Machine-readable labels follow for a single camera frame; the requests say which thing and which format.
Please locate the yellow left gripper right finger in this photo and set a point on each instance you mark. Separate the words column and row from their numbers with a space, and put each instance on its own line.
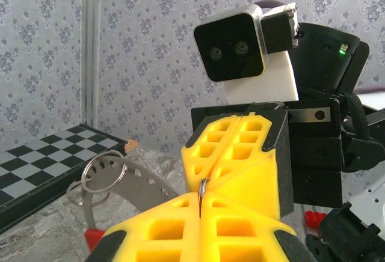
column 240, row 238

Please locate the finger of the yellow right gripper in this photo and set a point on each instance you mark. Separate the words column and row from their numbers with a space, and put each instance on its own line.
column 255, row 178
column 195, row 160

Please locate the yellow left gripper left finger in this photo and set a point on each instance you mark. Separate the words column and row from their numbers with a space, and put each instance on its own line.
column 162, row 238

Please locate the silver keyring with keys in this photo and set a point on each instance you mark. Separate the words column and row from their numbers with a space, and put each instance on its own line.
column 203, row 188

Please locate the curved perforated metal strip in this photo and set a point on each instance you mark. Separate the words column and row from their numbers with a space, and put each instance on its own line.
column 135, row 193

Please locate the red plastic tag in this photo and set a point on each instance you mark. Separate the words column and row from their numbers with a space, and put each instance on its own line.
column 94, row 239

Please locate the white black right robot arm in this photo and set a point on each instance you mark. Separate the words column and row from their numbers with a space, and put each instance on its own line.
column 371, row 184

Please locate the orange wooden block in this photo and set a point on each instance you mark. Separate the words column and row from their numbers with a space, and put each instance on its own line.
column 131, row 147

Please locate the red studded toy brick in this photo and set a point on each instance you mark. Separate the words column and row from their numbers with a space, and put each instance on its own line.
column 314, row 220

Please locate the black grey chessboard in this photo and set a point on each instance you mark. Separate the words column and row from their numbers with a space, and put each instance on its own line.
column 45, row 166

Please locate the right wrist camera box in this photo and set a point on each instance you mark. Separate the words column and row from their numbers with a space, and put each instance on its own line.
column 228, row 48

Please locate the aluminium frame post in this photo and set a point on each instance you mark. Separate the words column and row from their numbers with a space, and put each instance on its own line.
column 90, row 48

